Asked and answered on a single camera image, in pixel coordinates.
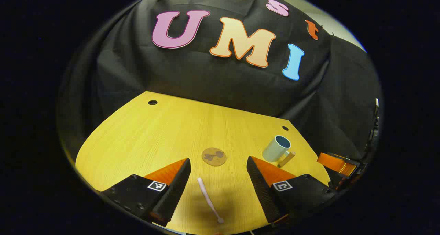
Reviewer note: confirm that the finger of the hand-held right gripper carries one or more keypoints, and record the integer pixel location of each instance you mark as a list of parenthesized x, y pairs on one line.
[(335, 162)]

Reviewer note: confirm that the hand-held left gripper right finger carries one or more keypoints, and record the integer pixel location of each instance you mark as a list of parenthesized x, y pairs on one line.
[(263, 190)]

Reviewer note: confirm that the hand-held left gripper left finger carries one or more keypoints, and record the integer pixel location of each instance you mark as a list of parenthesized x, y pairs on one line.
[(175, 190)]

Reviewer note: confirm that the pale pink toothbrush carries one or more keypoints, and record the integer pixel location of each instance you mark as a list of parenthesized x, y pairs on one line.
[(206, 195)]

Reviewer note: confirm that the round brown leaf-print coaster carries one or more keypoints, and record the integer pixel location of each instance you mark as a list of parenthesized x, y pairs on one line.
[(213, 156)]

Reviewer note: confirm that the yellow wooden desktop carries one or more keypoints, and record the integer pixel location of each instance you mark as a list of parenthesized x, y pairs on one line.
[(144, 142)]

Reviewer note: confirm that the black backdrop cloth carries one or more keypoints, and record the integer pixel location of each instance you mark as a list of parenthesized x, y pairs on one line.
[(220, 83)]

